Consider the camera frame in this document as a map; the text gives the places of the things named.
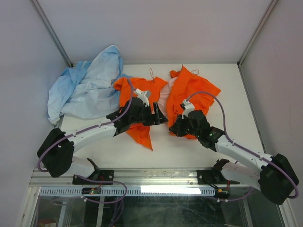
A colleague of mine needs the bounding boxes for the right corner aluminium post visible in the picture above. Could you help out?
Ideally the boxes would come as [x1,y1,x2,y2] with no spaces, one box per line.
[237,0,279,68]

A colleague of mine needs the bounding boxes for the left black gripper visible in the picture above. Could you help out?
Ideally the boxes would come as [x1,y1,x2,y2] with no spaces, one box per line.
[130,102,168,126]

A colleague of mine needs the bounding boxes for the aluminium front rail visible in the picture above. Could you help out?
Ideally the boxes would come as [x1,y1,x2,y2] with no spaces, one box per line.
[29,168,210,187]

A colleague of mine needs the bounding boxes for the corner aluminium post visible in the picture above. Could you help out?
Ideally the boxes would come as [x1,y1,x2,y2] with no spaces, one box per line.
[237,0,279,68]
[30,0,74,68]

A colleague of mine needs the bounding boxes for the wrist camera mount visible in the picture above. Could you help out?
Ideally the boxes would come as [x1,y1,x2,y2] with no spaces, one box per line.
[134,88,151,106]
[180,99,195,119]

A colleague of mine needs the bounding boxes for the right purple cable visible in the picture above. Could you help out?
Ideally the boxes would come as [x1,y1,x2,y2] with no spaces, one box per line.
[187,90,299,203]

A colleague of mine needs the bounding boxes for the left corner aluminium post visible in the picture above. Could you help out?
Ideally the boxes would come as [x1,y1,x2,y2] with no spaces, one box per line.
[30,0,74,68]

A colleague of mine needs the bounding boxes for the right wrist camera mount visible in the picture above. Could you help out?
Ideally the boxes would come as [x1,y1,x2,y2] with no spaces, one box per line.
[180,99,195,119]

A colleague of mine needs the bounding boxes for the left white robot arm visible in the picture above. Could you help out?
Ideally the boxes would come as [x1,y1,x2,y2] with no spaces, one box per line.
[37,97,168,184]

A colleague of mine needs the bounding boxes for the light blue garment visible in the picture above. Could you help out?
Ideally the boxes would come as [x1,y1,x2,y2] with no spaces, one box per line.
[47,45,126,124]

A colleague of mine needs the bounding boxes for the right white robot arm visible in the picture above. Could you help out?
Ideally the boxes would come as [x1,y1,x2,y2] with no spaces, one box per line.
[169,110,299,205]

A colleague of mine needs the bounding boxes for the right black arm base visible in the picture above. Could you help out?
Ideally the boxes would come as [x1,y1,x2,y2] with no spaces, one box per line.
[196,158,230,186]

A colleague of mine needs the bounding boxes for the white slotted cable duct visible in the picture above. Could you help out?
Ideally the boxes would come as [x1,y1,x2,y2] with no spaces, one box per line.
[40,185,215,197]

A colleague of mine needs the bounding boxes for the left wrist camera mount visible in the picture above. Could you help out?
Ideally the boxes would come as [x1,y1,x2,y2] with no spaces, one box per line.
[134,88,151,106]

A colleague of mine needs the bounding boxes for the orange jacket pink lining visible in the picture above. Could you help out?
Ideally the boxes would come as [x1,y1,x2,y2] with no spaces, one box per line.
[113,65,221,151]

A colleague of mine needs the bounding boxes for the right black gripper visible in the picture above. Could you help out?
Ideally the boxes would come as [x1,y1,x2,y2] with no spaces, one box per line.
[169,113,200,138]

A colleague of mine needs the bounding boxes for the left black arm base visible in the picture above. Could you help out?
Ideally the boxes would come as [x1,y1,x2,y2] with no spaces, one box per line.
[72,158,114,186]

